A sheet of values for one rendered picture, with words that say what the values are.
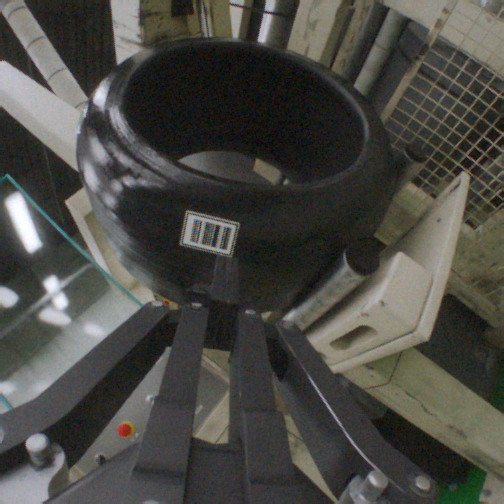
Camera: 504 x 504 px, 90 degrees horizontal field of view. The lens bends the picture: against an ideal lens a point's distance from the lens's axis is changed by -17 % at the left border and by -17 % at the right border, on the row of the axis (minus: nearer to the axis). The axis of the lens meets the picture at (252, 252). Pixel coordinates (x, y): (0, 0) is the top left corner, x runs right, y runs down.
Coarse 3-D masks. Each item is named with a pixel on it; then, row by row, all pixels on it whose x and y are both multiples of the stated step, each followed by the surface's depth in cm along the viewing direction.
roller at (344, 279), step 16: (352, 256) 34; (368, 256) 34; (336, 272) 37; (352, 272) 34; (368, 272) 34; (320, 288) 41; (336, 288) 38; (352, 288) 37; (304, 304) 47; (320, 304) 43; (288, 320) 54; (304, 320) 50
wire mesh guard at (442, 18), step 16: (448, 0) 40; (448, 16) 42; (464, 16) 41; (496, 16) 37; (432, 32) 46; (496, 48) 41; (416, 64) 52; (480, 64) 45; (400, 96) 59; (384, 112) 64; (416, 112) 60; (432, 112) 58; (448, 112) 55; (496, 112) 49; (496, 160) 55; (480, 176) 60; (400, 192) 76; (480, 192) 62; (400, 208) 80; (480, 208) 64; (496, 208) 61; (400, 224) 83; (496, 272) 72; (480, 304) 82; (496, 320) 81
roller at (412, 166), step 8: (408, 144) 49; (416, 144) 49; (400, 152) 50; (408, 152) 48; (416, 152) 48; (424, 152) 49; (400, 160) 50; (408, 160) 48; (416, 160) 48; (424, 160) 48; (400, 168) 50; (408, 168) 49; (416, 168) 49; (400, 176) 51; (408, 176) 51; (400, 184) 53
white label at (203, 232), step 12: (192, 216) 33; (204, 216) 33; (192, 228) 33; (204, 228) 33; (216, 228) 33; (228, 228) 33; (192, 240) 33; (204, 240) 33; (216, 240) 33; (228, 240) 33; (216, 252) 34; (228, 252) 34
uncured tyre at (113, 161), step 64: (128, 64) 44; (192, 64) 61; (256, 64) 64; (320, 64) 56; (128, 128) 36; (192, 128) 75; (256, 128) 78; (320, 128) 70; (384, 128) 49; (128, 192) 34; (192, 192) 33; (256, 192) 35; (320, 192) 37; (384, 192) 42; (128, 256) 43; (192, 256) 35; (256, 256) 35; (320, 256) 37
